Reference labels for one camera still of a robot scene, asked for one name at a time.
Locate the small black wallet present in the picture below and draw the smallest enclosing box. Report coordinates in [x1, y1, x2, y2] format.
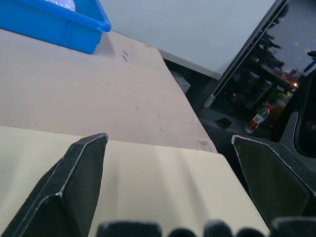
[215, 118, 234, 130]

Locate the cream table mat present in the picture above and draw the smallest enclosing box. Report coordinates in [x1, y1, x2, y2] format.
[0, 125, 270, 237]

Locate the crumpled clear plastic bag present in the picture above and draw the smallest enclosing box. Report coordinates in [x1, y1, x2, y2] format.
[45, 0, 76, 12]

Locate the black office chair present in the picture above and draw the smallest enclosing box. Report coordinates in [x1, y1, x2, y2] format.
[269, 50, 316, 158]

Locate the white cardboard box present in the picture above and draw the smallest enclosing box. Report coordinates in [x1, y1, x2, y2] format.
[170, 71, 192, 95]

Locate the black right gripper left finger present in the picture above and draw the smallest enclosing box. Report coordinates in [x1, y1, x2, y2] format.
[1, 133, 109, 237]

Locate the clear plastic water bottle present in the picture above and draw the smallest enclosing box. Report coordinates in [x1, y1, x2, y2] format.
[244, 103, 274, 134]

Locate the blue plastic bin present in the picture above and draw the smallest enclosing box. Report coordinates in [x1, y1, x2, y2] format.
[0, 0, 112, 54]

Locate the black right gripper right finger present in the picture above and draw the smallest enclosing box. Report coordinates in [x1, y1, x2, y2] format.
[232, 134, 316, 237]

